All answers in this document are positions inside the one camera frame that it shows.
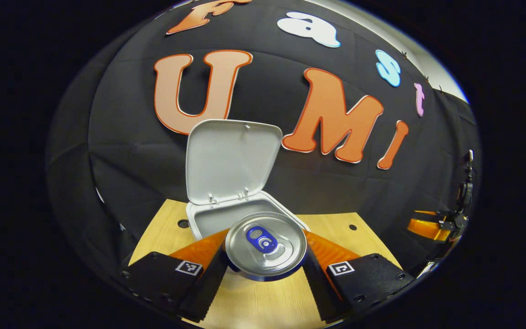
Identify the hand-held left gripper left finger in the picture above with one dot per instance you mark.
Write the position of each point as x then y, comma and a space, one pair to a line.
199, 292

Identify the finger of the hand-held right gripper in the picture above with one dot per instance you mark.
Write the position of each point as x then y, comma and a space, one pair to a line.
427, 213
423, 228

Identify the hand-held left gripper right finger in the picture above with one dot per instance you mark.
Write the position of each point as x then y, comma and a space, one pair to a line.
322, 292

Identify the silver blue pop can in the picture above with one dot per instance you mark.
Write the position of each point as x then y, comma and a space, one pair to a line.
265, 246

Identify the white desktop garbage bin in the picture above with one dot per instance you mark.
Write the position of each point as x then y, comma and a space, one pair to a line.
231, 160

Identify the wooden desktop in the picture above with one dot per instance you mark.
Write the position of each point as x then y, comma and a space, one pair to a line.
263, 301

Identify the white printed panel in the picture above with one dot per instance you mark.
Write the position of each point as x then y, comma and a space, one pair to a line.
427, 269

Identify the black backdrop cloth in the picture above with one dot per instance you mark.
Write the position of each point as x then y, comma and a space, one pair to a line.
130, 151

